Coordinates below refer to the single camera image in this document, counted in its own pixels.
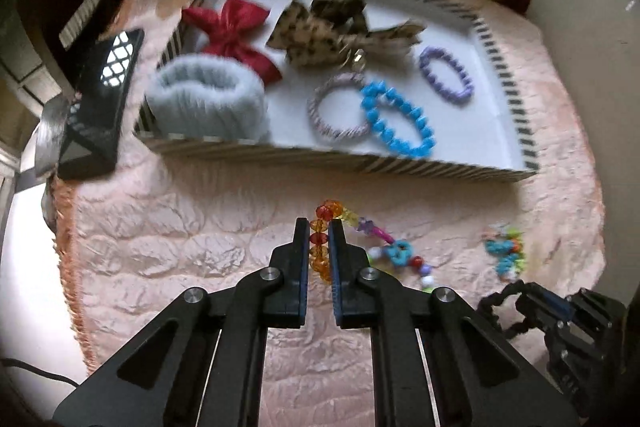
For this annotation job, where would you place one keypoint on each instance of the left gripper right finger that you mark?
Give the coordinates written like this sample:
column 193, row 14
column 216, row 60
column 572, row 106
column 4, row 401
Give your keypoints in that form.
column 436, row 361

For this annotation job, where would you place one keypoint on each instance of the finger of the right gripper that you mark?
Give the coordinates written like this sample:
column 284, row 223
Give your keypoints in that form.
column 543, row 309

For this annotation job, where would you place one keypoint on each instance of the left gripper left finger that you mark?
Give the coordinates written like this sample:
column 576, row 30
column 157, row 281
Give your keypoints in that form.
column 199, row 362

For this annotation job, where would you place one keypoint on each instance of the black scrunchie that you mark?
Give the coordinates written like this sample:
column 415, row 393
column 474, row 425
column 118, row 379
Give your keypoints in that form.
column 487, row 305

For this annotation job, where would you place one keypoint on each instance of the light blue fluffy scrunchie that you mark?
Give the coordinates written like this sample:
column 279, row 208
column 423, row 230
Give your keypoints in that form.
column 199, row 95

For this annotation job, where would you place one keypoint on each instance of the red satin bow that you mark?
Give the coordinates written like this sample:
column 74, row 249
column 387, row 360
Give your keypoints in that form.
column 225, row 31

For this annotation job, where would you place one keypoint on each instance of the leopard print bow with bell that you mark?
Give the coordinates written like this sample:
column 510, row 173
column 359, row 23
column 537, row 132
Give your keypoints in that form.
column 326, row 31

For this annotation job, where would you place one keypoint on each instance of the pink quilted table cover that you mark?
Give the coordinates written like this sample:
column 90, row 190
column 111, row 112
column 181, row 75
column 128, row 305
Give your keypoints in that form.
column 134, row 241

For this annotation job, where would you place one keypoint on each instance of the striped black white tray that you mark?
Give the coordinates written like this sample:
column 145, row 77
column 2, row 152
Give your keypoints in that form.
column 481, row 129

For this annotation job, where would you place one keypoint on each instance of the black smartphone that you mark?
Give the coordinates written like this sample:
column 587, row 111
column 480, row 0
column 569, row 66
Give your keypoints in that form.
column 92, row 131

